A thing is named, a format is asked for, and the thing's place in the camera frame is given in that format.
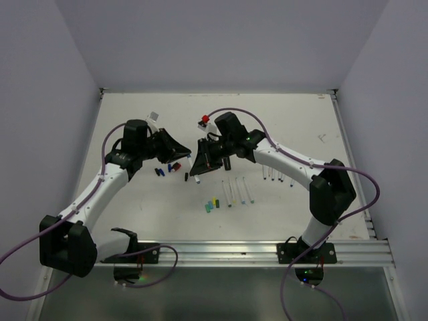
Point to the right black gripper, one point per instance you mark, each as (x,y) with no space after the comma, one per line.
(204,161)

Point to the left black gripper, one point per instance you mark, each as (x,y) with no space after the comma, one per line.
(172,149)

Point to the red pen cap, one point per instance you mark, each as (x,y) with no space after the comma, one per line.
(176,166)

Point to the yellow marker pen body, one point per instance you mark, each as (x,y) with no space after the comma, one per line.
(232,191)

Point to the green marker pen body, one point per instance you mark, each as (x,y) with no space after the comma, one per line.
(226,193)

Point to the teal capped pen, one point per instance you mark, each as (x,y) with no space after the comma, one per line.
(248,190)

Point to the black orange highlighter body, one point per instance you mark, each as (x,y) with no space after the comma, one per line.
(227,163)

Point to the light blue capped pen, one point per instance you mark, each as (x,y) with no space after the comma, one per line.
(240,191)

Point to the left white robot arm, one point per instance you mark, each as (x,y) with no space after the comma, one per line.
(66,242)

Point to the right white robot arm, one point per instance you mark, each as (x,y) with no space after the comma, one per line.
(331,191)

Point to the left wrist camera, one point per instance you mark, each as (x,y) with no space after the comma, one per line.
(151,120)

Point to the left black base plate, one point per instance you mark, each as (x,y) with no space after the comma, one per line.
(141,253)

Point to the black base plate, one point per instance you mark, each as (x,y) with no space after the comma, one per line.
(296,250)
(141,253)

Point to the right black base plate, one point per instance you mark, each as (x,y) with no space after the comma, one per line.
(296,250)

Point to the aluminium mounting rail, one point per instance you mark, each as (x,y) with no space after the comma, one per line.
(261,254)

